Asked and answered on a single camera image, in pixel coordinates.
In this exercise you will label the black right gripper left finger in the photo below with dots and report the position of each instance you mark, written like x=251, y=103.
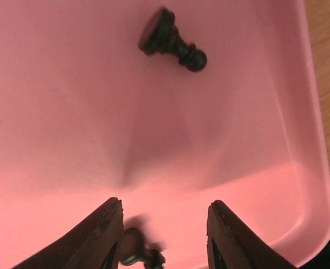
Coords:
x=93, y=243

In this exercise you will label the pink tray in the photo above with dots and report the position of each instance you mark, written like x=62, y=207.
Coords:
x=85, y=116

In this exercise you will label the black pawn piece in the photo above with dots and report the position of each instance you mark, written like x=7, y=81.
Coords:
x=162, y=36

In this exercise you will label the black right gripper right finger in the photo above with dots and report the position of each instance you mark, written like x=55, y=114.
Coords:
x=232, y=244

